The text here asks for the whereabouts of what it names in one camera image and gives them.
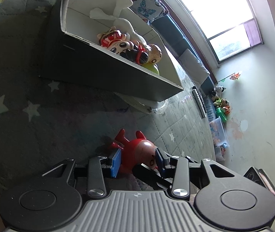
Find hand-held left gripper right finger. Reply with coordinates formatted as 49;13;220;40
154;147;248;200

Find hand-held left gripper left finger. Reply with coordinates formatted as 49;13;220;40
42;148;123;199

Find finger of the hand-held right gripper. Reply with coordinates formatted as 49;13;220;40
132;163;175;191

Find red round cartoon toy figure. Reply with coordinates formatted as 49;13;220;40
111;129;163;174

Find black cardboard box white inside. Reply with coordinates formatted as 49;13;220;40
39;0;184;102

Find green cartoon toy figure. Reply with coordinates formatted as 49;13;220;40
142;62;160;76

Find brown peanut toy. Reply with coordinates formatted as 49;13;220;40
147;44;162;64

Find brown cartoon figurine red headband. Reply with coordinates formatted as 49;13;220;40
97;29;150;65

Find white knitted bone plush toy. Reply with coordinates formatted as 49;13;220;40
90;0;152;51

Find grey star quilted desktop mat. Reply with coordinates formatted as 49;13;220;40
0;0;218;194

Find small clear box with toys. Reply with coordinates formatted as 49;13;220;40
213;142;230;161

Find clear plastic dish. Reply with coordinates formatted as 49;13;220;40
114;92;170;114

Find clear plastic storage bin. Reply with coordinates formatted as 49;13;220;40
209;116;228;148

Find white remote control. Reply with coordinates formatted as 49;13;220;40
192;89;206;119

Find green plastic toy bin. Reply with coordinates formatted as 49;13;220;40
215;107;230;122

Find black remote control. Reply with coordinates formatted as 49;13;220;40
193;86;207;109

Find yellow orange plush toys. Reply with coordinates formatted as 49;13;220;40
212;97;232;115

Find black white cow plush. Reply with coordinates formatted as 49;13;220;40
210;85;226;99

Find white sofa cushion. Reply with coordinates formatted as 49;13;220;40
177;48;211;85

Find orange paper pinwheel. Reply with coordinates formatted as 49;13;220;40
218;71;243;83

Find dark teal sofa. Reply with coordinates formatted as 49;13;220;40
149;13;215;97

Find butterfly print pillow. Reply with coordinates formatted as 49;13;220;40
120;0;167;25

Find window with brown frame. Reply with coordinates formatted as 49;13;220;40
169;0;264;63

